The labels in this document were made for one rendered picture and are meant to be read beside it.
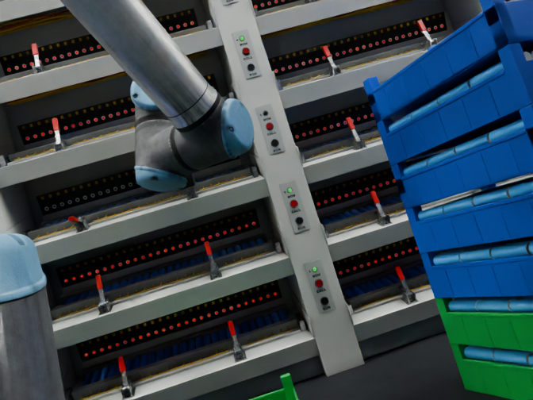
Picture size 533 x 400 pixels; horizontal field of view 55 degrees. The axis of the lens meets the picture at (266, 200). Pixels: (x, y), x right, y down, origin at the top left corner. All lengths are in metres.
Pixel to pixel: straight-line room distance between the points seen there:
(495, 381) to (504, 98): 0.44
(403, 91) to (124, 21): 0.44
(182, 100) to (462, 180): 0.43
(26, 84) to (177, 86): 0.64
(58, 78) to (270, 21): 0.53
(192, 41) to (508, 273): 0.90
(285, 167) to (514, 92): 0.65
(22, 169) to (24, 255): 0.87
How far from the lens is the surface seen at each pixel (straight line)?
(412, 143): 0.87
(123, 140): 1.26
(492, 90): 0.74
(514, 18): 0.75
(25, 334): 0.43
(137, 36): 0.76
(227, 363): 1.24
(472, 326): 0.89
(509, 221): 0.77
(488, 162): 0.76
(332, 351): 1.25
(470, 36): 0.76
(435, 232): 0.88
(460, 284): 0.87
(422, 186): 0.87
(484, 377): 0.93
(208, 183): 1.29
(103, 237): 1.24
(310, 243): 1.22
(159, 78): 0.77
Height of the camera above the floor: 0.33
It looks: 5 degrees up
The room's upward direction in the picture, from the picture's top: 17 degrees counter-clockwise
